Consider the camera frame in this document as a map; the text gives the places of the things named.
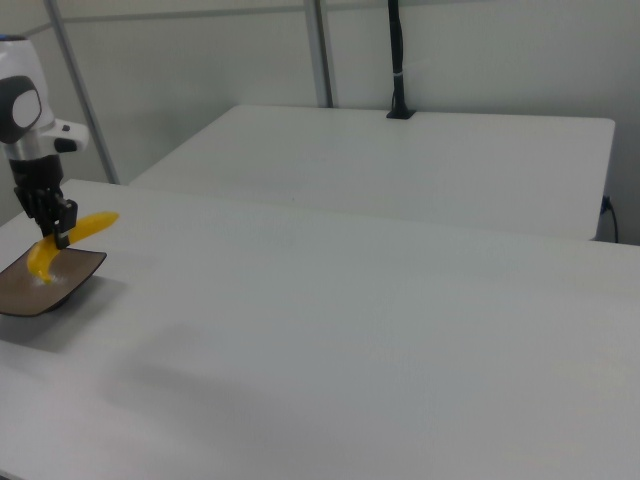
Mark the vertical aluminium frame post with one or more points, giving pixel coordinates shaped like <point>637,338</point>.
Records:
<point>320,55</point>

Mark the horizontal aluminium frame bar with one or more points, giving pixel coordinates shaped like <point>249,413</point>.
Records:
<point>200,15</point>

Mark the black camera stand pole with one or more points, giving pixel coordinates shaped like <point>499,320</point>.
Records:
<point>397,60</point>

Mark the slanted aluminium frame post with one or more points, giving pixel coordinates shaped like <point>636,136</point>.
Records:
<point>82,95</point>

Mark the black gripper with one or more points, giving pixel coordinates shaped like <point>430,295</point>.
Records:
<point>40,185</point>

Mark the yellow banana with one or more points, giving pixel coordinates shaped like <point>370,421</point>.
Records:
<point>90,224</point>

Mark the brown square ceramic plate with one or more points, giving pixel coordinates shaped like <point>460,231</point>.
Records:
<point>70,272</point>

